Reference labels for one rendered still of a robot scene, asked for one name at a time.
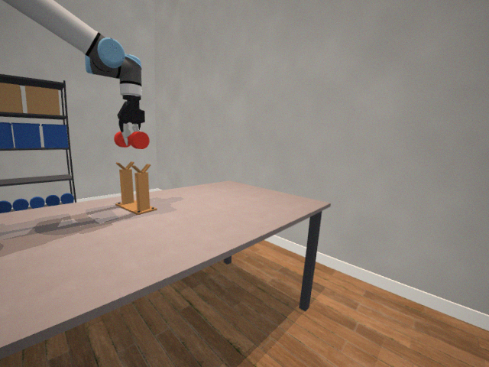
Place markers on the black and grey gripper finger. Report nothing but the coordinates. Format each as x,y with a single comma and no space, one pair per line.
136,127
124,129

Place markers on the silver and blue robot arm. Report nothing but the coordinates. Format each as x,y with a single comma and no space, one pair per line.
105,56

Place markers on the orange wooden cradle stand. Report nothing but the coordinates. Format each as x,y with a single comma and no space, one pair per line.
141,186

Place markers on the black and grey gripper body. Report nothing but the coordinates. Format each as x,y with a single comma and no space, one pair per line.
136,114

